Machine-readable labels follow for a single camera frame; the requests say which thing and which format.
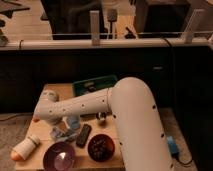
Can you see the small orange red pepper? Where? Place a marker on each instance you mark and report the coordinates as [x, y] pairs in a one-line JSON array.
[[36, 120]]

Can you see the small silver black object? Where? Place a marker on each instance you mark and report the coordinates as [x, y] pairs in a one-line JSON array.
[[101, 118]]

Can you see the white paper in bin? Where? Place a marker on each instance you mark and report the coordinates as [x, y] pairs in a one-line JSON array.
[[90, 87]]

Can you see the purple bowl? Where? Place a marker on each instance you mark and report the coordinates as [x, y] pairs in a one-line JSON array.
[[59, 157]]

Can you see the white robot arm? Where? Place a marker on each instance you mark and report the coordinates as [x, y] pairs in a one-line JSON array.
[[143, 141]]

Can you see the blue white crumpled cloth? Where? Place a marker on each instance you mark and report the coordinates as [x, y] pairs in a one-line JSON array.
[[59, 136]]

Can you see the black remote control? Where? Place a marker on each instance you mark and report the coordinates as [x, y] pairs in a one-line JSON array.
[[83, 136]]

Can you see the dark bowl with beans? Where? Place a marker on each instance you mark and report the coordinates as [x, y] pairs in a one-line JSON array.
[[101, 148]]

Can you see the blue object on floor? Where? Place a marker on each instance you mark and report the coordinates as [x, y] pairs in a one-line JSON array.
[[172, 146]]

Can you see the white horizontal rail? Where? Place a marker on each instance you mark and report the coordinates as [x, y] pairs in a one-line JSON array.
[[103, 44]]

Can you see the green plastic bin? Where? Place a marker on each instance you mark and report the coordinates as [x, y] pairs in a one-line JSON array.
[[100, 83]]

